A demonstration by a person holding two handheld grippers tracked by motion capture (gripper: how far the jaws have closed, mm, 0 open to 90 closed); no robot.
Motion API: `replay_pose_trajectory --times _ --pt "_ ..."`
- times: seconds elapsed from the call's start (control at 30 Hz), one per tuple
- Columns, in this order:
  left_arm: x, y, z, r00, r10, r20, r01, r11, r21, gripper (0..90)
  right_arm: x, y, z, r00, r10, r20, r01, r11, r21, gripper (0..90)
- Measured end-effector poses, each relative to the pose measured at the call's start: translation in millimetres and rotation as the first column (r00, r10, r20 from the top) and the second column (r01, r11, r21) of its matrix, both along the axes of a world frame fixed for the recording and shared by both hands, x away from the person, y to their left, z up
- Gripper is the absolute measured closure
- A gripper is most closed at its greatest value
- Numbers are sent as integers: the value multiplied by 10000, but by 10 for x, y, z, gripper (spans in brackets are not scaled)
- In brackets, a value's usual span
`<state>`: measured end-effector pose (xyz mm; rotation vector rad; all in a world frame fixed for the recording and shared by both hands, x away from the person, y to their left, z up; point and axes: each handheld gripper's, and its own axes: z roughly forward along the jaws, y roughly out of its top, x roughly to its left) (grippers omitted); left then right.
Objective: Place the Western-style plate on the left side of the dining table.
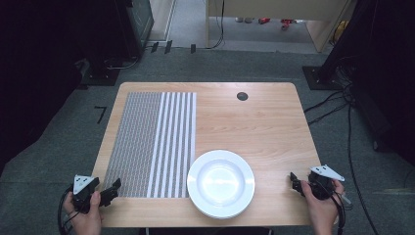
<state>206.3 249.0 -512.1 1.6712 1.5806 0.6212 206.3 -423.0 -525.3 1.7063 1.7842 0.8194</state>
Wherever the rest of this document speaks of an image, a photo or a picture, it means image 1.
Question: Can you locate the person's right hand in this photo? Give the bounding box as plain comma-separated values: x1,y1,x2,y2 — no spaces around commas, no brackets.
300,179,346,235

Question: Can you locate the black stand with base plate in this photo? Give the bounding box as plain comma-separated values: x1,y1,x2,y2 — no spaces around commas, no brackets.
301,0,373,91

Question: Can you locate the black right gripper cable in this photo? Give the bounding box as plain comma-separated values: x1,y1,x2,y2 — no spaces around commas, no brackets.
313,178,347,235

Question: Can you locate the white round plate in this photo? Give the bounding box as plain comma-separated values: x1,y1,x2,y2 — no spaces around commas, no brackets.
186,149,256,220

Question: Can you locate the long black floor cable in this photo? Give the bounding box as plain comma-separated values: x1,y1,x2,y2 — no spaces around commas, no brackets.
346,103,380,235

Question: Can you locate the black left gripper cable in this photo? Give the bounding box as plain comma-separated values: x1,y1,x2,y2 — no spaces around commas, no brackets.
57,184,81,235

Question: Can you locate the light wooden desk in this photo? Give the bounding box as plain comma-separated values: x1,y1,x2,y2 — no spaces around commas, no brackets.
205,0,357,54

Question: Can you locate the dark stand base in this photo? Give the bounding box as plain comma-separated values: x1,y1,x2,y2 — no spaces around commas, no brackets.
76,58,122,90

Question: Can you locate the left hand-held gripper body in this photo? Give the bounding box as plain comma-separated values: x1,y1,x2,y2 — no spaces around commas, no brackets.
71,174,101,215

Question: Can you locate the black hanging cable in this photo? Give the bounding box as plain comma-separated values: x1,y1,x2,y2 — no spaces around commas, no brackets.
206,0,227,51

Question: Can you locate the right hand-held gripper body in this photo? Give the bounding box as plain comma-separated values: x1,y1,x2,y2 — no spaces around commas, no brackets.
307,164,346,201

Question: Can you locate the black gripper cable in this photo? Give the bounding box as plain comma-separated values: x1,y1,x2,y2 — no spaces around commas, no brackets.
313,178,347,235
57,184,81,235

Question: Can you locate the person's left hand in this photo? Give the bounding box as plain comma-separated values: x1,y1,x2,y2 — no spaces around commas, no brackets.
63,190,104,235

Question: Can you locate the black cabinet with glass door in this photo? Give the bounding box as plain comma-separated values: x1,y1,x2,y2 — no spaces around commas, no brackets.
115,0,155,61

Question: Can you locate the yellow object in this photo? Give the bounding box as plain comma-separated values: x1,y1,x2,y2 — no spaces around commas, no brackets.
331,20,349,46

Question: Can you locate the grey white striped placemat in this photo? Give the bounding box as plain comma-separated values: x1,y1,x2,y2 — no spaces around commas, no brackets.
103,91,198,199

